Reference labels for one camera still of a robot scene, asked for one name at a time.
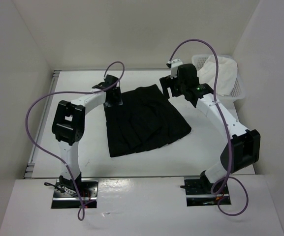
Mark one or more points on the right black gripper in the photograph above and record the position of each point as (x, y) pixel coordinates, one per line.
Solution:
(166, 82)

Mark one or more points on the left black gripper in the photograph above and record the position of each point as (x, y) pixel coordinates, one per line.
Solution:
(118, 101)

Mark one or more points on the black skirt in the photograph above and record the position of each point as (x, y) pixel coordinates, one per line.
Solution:
(145, 121)

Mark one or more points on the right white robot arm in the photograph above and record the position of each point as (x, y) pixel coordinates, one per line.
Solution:
(242, 145)

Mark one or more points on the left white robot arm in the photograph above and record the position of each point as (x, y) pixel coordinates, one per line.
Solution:
(69, 126)

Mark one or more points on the white skirt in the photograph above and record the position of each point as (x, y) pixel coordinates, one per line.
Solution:
(227, 74)

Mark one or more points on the white plastic basket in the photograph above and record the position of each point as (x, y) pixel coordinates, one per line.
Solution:
(238, 91)

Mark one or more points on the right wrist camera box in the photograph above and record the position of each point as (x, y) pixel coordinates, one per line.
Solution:
(173, 65)

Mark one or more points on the aluminium table edge rail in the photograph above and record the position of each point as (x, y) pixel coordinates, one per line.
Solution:
(46, 107)

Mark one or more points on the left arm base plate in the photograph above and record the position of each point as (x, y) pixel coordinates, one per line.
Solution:
(64, 198)

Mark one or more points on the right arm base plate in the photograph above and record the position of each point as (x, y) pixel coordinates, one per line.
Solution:
(197, 195)

